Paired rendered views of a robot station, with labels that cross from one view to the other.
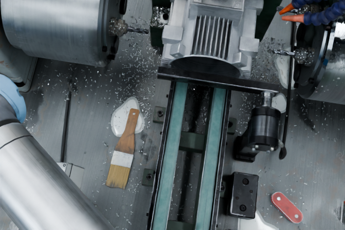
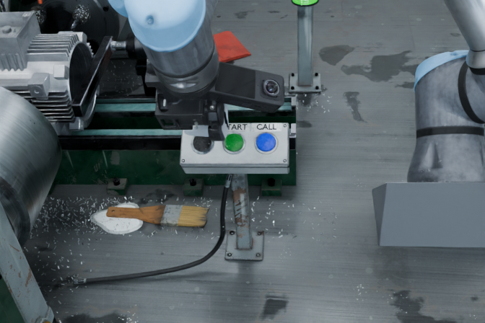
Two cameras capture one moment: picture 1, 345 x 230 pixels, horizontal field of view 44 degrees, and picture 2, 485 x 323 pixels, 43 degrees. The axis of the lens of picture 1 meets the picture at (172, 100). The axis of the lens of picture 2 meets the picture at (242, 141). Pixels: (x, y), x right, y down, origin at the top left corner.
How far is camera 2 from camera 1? 0.97 m
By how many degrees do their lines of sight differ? 52
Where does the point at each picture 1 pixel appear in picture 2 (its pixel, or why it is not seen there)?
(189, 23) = (31, 67)
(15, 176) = not seen: outside the picture
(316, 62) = not seen: outside the picture
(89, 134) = (137, 253)
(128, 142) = (150, 211)
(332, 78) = not seen: outside the picture
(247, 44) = not seen: hidden behind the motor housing
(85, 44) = (40, 124)
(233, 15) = (35, 24)
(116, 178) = (195, 216)
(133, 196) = (216, 201)
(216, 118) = (130, 107)
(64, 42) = (32, 143)
